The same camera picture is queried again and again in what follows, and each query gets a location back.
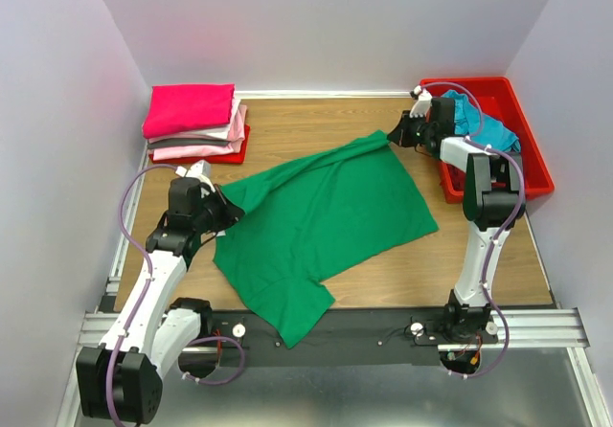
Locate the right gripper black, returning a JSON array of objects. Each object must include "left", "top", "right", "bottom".
[{"left": 386, "top": 111, "right": 434, "bottom": 148}]

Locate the green t-shirt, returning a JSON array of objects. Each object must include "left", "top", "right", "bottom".
[{"left": 214, "top": 130, "right": 439, "bottom": 348}]

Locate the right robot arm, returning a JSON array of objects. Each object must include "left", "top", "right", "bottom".
[{"left": 387, "top": 90, "right": 525, "bottom": 343}]

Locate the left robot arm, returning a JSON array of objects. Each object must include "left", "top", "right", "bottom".
[{"left": 76, "top": 170, "right": 244, "bottom": 426}]

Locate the blue t-shirt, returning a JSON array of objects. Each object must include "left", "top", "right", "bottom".
[{"left": 443, "top": 89, "right": 521, "bottom": 152}]

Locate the red folded t-shirt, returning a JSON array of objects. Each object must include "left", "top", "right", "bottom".
[{"left": 148, "top": 124, "right": 251, "bottom": 165}]

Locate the dark red t-shirt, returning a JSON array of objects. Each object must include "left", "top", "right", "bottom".
[{"left": 444, "top": 164, "right": 465, "bottom": 193}]

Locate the light pink folded t-shirt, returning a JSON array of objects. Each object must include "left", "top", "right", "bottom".
[{"left": 148, "top": 104, "right": 247, "bottom": 159}]

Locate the grey folded t-shirt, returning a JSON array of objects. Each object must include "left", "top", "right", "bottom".
[{"left": 148, "top": 138, "right": 229, "bottom": 149}]

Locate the red plastic bin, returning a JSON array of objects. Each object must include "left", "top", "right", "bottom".
[{"left": 420, "top": 77, "right": 555, "bottom": 200}]

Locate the magenta folded t-shirt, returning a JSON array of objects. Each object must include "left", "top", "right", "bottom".
[{"left": 142, "top": 84, "right": 235, "bottom": 140}]

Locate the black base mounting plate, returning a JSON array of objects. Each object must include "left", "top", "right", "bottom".
[{"left": 178, "top": 306, "right": 503, "bottom": 376}]

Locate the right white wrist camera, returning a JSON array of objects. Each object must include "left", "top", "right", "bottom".
[{"left": 409, "top": 85, "right": 432, "bottom": 118}]

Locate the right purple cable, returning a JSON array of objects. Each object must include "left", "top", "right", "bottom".
[{"left": 411, "top": 80, "right": 526, "bottom": 380}]

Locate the purple cable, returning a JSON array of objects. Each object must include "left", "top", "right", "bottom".
[
  {"left": 107, "top": 163, "right": 246, "bottom": 427},
  {"left": 411, "top": 80, "right": 526, "bottom": 380}
]

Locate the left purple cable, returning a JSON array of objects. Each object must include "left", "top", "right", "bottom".
[{"left": 107, "top": 163, "right": 246, "bottom": 427}]

